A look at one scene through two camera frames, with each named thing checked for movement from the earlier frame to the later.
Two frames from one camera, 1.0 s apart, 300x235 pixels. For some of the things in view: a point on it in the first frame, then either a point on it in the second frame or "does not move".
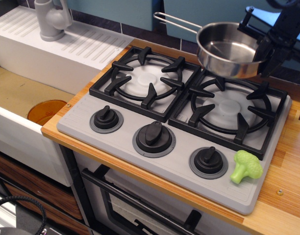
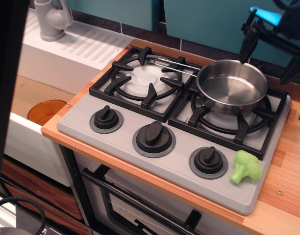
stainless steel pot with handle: x=226 y=50 -> x=226 y=87
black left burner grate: x=150 y=83 does not move
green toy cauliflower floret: x=248 y=165 does not move
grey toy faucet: x=53 y=21 does not move
